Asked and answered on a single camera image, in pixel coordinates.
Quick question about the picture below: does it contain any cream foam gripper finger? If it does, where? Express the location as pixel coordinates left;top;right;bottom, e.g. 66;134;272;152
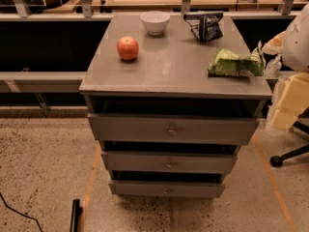
267;72;309;132

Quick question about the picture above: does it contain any green jalapeno chip bag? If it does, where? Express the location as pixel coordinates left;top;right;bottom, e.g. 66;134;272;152
208;42;266;77

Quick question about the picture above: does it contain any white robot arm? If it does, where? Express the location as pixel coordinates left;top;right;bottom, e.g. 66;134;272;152
262;4;309;131

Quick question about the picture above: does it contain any dark blue chip bag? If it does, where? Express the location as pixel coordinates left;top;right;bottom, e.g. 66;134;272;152
183;11;223;43

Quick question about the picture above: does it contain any white bowl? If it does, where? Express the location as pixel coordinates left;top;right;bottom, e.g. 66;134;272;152
140;11;170;35

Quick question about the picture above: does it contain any clear sanitizer pump bottle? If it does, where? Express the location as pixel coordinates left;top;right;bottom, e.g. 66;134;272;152
265;54;282;77

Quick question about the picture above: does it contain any black office chair base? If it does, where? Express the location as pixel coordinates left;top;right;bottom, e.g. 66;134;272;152
266;106;309;168

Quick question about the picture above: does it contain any grey drawer cabinet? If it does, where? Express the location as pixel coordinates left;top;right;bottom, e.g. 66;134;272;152
79;15;271;198

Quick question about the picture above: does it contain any middle grey drawer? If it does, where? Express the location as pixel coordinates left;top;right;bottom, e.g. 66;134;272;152
102;151;237;174

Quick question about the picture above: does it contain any grey drawer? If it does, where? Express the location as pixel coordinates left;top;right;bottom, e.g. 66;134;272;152
102;151;237;174
88;113;258;145
108;180;225;198

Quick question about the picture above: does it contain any red apple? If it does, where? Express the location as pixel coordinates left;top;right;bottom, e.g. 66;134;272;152
117;36;139;61

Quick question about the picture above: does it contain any top grey drawer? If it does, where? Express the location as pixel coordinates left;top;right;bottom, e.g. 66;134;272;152
88;113;258;145

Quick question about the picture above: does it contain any bottom grey drawer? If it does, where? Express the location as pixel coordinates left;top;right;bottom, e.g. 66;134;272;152
108;180;225;198

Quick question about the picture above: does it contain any black bar on floor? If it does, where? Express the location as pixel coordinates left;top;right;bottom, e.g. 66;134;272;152
70;199;83;232

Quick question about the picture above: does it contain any metal railing frame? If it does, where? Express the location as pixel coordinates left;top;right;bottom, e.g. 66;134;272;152
1;0;295;116

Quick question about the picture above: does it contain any black floor cable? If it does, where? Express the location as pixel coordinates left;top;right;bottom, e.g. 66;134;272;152
0;192;44;232

